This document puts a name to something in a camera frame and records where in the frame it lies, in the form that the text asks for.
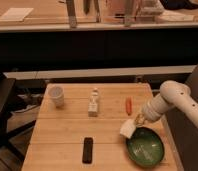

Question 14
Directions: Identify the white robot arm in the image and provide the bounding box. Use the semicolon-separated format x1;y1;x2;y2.
135;80;198;128

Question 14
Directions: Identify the green ceramic bowl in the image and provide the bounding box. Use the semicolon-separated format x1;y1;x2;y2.
126;127;165;168

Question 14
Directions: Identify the orange carrot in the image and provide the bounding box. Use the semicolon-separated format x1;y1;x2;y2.
125;98;132;116

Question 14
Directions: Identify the small white bottle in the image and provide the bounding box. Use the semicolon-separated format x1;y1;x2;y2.
88;88;99;117

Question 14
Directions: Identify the dark panel at right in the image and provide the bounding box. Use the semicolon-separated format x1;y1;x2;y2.
166;64;198;171

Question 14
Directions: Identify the black rectangular block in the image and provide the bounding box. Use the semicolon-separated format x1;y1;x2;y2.
82;137;93;164

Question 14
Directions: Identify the white paper cup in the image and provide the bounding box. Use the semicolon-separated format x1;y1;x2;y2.
48;86;64;107

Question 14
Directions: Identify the black office chair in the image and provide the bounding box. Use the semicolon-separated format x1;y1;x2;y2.
0;79;36;161

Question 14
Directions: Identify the white paper sheet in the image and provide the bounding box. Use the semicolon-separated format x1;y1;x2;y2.
0;8;33;22

